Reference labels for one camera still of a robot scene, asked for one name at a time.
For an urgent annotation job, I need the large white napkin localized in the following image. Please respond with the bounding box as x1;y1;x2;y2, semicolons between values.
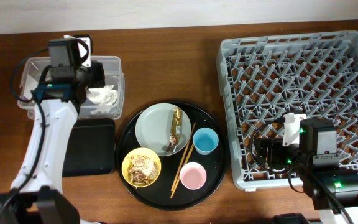
86;85;118;114

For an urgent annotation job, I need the blue cup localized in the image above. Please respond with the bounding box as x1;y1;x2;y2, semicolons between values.
193;128;219;156

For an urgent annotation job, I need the pink cup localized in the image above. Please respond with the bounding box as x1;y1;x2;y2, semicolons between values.
180;162;207;190

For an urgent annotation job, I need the gold snack wrapper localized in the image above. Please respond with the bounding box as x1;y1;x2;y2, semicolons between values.
166;107;182;152

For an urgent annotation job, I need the yellow bowl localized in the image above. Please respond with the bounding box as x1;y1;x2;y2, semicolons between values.
121;147;162;188

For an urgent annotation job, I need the food scraps pile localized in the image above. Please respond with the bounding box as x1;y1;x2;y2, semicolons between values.
128;155;160;186

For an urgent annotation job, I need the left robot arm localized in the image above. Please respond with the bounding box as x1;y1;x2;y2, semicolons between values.
0;35;105;223

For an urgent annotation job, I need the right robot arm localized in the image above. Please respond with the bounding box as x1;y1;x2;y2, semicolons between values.
249;118;358;223

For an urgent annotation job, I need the grey dishwasher rack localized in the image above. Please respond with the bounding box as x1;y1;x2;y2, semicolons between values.
216;30;358;191

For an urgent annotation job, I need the clear plastic bin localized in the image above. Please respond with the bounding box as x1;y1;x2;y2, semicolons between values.
19;56;125;119

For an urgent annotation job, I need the black rectangular tray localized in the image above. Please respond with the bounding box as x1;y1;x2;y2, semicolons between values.
62;118;116;177

